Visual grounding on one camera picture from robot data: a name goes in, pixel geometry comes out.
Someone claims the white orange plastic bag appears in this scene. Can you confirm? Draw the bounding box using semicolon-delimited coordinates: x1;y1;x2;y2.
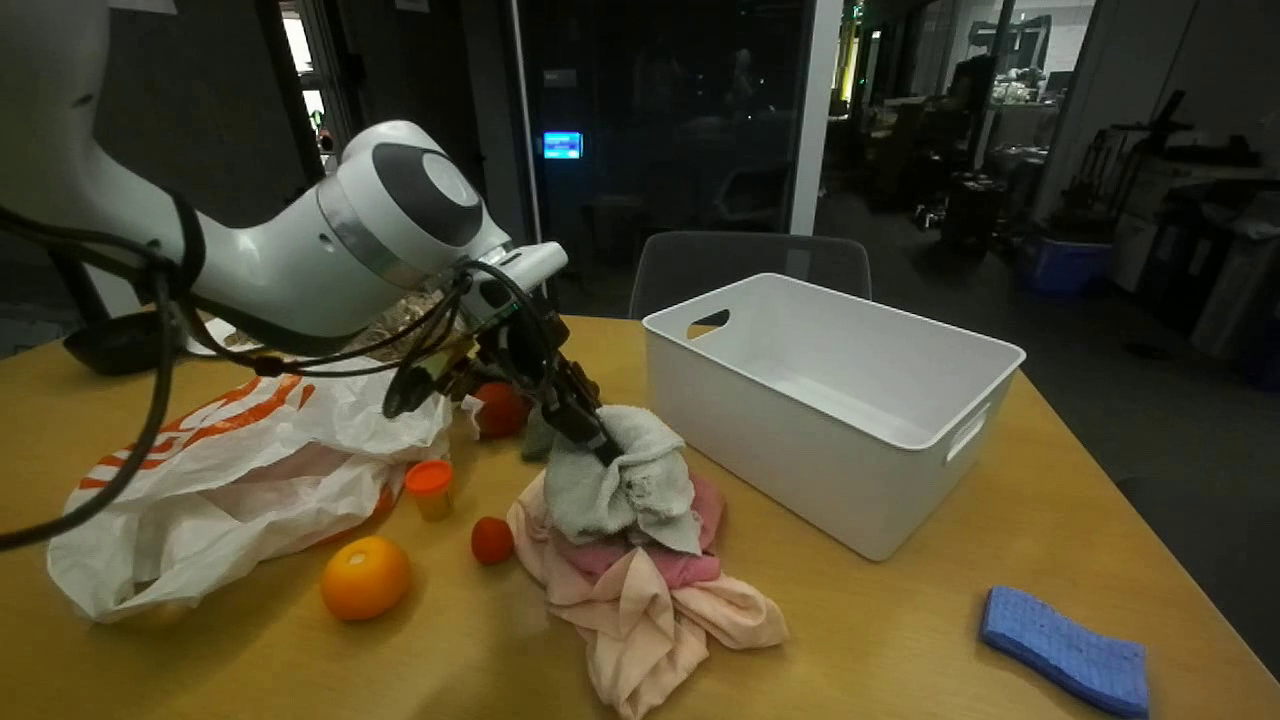
47;377;451;624

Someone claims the blue lit screen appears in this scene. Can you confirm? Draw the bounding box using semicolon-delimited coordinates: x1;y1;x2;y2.
540;127;585;166

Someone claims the white plastic bin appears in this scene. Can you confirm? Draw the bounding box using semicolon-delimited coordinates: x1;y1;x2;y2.
642;271;1023;561

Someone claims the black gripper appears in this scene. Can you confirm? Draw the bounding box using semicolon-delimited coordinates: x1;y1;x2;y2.
460;285;620;463

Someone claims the yellow container orange lid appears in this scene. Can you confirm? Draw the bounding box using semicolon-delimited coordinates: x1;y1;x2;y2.
405;460;457;522

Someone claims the blue bin in background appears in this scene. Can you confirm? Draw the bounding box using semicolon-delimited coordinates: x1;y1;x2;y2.
1023;240;1114;296

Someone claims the grey white cloth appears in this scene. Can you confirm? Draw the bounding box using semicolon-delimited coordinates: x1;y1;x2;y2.
542;406;700;558

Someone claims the pink cloth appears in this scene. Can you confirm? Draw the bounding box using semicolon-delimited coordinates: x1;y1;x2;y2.
557;482;723;587

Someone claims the blue sponge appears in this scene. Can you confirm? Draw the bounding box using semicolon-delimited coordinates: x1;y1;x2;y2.
978;587;1151;720

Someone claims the peach cloth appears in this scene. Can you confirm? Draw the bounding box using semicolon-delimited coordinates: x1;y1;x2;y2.
506;482;788;720

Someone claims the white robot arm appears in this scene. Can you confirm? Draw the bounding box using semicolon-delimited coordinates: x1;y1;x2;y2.
0;0;620;460

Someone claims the orange plush toy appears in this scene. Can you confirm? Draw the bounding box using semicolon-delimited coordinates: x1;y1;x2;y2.
319;537;411;624

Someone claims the grey chair right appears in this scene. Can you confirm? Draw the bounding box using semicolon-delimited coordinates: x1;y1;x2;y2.
627;227;873;319

